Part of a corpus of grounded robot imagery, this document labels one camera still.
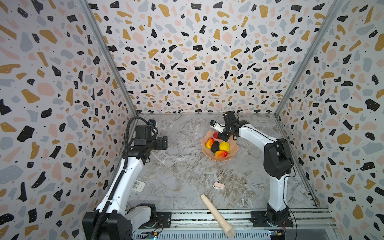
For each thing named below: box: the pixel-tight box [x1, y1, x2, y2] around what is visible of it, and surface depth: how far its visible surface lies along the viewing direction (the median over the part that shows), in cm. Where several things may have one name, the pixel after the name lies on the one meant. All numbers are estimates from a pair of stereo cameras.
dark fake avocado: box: [211, 140, 220, 153], surface depth 100 cm
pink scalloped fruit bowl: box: [200, 130, 240, 161], surface depth 99 cm
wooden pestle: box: [200, 193, 236, 239], surface depth 75 cm
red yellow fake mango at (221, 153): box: [215, 150, 228, 158], surface depth 96 cm
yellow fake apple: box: [219, 141, 230, 152], surface depth 98 cm
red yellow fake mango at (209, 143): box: [205, 136, 215, 149], surface depth 102 cm
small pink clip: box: [213, 182, 226, 190], surface depth 85 cm
